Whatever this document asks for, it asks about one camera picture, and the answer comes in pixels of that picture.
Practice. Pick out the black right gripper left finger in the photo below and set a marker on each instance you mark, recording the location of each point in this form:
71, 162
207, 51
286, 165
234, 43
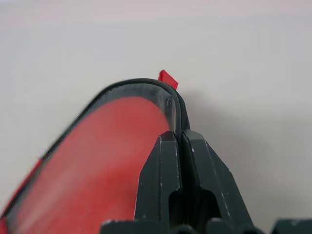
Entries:
158, 175

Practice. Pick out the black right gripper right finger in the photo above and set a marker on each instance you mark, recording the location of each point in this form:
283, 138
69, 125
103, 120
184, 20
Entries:
209, 175

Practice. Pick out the red black paddle case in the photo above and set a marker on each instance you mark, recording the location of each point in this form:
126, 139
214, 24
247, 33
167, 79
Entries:
170, 83

